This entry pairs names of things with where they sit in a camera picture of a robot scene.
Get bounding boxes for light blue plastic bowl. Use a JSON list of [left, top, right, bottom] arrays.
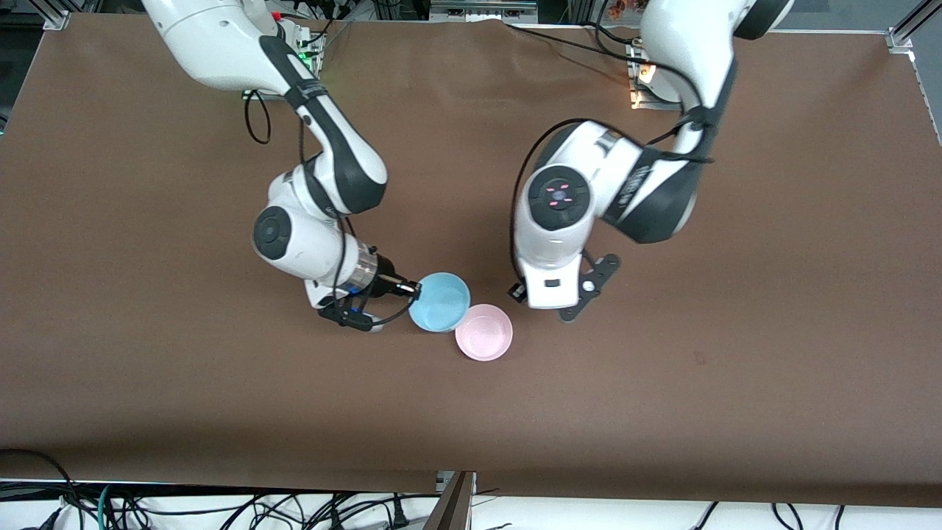
[[408, 272, 472, 333]]

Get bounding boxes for pink plastic bowl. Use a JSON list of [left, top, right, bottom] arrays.
[[455, 303, 514, 362]]

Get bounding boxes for brown wooden table beam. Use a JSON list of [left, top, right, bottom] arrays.
[[423, 471, 477, 530]]

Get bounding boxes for grey metal box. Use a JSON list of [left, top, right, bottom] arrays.
[[431, 0, 539, 22]]

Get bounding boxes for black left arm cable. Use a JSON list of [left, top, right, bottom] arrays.
[[509, 59, 715, 289]]

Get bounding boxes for black floor cable with plug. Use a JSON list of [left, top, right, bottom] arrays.
[[324, 495, 411, 530]]

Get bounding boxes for thin cable at arm base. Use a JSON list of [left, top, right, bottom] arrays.
[[309, 18, 355, 57]]

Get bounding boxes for black cable on table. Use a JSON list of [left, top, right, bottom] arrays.
[[506, 22, 648, 64]]

